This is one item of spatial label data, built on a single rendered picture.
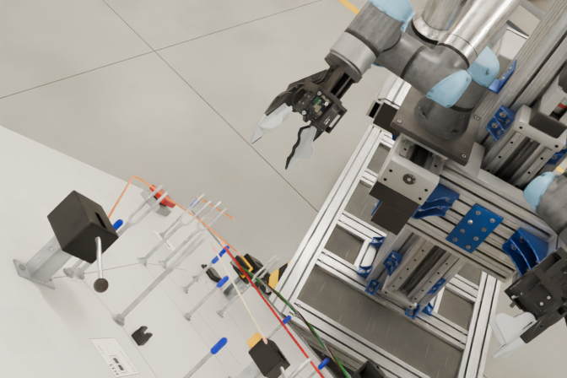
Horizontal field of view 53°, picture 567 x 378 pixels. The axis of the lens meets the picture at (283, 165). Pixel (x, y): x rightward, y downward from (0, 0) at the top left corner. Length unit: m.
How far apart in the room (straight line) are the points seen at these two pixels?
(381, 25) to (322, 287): 1.47
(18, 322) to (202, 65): 2.90
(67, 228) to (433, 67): 0.72
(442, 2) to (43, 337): 1.14
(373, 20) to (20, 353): 0.74
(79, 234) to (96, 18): 3.04
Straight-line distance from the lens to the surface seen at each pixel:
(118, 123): 2.93
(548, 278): 1.04
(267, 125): 1.00
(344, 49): 1.00
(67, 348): 0.59
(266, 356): 0.82
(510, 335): 1.03
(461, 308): 2.57
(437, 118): 1.56
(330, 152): 3.12
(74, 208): 0.60
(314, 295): 2.28
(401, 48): 1.10
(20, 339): 0.55
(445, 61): 1.10
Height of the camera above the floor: 2.07
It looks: 45 degrees down
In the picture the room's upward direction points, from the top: 23 degrees clockwise
